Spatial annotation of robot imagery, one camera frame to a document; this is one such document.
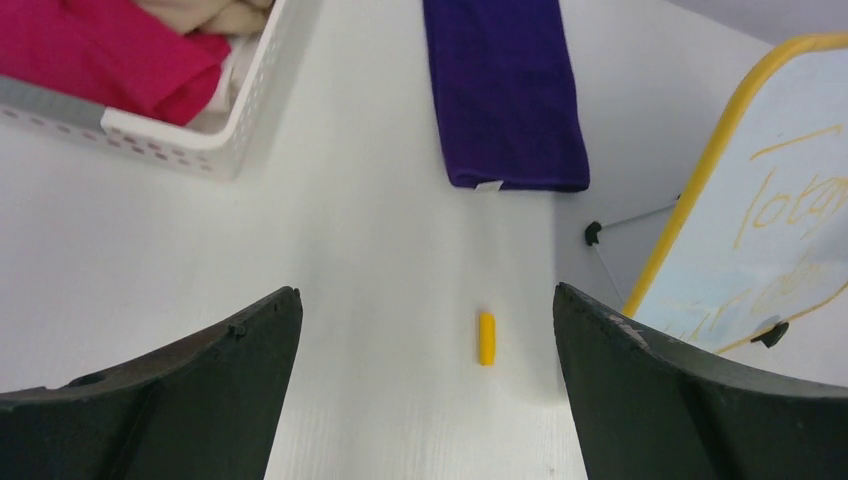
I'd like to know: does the yellow marker cap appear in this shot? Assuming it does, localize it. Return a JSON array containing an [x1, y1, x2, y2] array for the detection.
[[478, 312, 497, 367]]

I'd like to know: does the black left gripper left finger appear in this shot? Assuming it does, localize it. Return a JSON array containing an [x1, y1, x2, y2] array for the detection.
[[1, 287, 303, 479]]

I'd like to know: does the wire whiteboard stand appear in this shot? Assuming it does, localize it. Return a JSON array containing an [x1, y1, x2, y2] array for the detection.
[[583, 196, 680, 307]]

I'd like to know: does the black whiteboard left foot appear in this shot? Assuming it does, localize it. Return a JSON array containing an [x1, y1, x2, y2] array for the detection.
[[750, 321, 789, 349]]

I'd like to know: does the yellow framed whiteboard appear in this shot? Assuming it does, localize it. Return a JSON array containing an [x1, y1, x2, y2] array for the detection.
[[622, 32, 847, 354]]

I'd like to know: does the white plastic basket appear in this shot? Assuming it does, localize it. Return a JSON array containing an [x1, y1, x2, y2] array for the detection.
[[1, 1, 310, 180]]

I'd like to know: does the purple folded cloth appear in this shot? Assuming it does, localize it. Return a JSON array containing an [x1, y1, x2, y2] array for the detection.
[[422, 0, 590, 193]]

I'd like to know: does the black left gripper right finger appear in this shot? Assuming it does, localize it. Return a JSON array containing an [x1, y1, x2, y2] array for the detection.
[[553, 283, 847, 479]]

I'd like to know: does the pink cloth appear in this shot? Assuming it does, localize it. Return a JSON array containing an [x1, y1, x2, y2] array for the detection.
[[1, 1, 230, 126]]

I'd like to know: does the beige cloth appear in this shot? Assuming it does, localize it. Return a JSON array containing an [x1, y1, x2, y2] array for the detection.
[[135, 0, 275, 35]]

